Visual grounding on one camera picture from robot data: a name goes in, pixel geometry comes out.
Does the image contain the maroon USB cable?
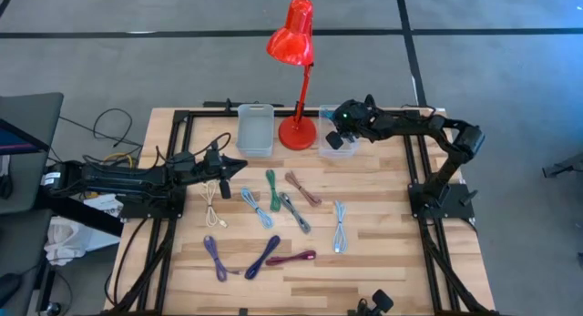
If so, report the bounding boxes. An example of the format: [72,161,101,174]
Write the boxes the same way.
[265,250,318,267]

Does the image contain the yellow floor cable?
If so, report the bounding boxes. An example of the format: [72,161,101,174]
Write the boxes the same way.
[102,151,136,169]

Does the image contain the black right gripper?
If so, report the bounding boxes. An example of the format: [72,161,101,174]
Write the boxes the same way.
[324,98,382,151]

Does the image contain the grey plastic bin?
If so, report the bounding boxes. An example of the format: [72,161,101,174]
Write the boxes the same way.
[235,103,276,158]

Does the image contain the light blue USB cable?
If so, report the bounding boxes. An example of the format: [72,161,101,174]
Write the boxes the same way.
[240,187,275,230]

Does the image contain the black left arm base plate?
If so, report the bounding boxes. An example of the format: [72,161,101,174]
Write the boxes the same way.
[118,183,188,220]

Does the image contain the grey USB cable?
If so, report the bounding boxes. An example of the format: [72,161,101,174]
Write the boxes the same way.
[278,191,312,235]

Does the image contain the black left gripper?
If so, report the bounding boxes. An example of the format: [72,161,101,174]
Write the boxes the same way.
[196,149,249,200]

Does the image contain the cream USB cable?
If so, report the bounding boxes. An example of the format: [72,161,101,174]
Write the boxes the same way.
[199,179,229,229]

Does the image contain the black stand leg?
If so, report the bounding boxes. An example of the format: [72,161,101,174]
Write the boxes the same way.
[541,151,583,179]

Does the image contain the clear plastic bin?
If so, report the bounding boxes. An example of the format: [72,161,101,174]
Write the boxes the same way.
[317,104,360,159]

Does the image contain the brown USB cable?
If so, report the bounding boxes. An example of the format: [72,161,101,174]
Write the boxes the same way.
[284,170,323,208]

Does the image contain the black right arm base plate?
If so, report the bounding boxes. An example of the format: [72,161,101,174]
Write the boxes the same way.
[407,182,476,220]

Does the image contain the dark grey side table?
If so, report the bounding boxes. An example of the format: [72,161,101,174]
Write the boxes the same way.
[0,92,65,216]
[0,209,54,316]

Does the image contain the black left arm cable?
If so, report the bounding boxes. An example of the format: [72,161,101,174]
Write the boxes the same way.
[154,132,232,165]

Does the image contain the red desk lamp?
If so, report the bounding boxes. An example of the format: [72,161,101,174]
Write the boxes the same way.
[266,0,319,151]

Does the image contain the dark navy USB cable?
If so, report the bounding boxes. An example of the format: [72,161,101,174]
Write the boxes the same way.
[243,234,281,280]

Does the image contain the black support beam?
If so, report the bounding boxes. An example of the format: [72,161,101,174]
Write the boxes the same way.
[36,188,125,238]

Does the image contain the open laptop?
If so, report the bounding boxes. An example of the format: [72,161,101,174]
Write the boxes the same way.
[0,118,50,156]

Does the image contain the white paper sheet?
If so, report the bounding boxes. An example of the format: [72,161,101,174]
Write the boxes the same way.
[83,192,125,219]

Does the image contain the green USB cable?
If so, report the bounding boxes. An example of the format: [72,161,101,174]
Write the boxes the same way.
[265,168,282,213]

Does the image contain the black power cable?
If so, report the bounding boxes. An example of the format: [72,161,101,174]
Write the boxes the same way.
[103,218,151,308]

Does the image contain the pale blue white USB cable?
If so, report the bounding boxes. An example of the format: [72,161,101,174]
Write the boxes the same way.
[332,199,349,255]

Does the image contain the black aluminium table frame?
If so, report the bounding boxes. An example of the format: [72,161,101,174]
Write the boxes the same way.
[102,107,502,316]

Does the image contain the purple USB cable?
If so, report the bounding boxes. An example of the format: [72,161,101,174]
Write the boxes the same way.
[202,235,241,283]

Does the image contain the white plastic bag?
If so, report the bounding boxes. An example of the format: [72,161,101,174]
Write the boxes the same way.
[44,215,122,267]

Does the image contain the black floor cables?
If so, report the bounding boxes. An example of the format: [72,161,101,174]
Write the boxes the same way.
[58,107,145,149]

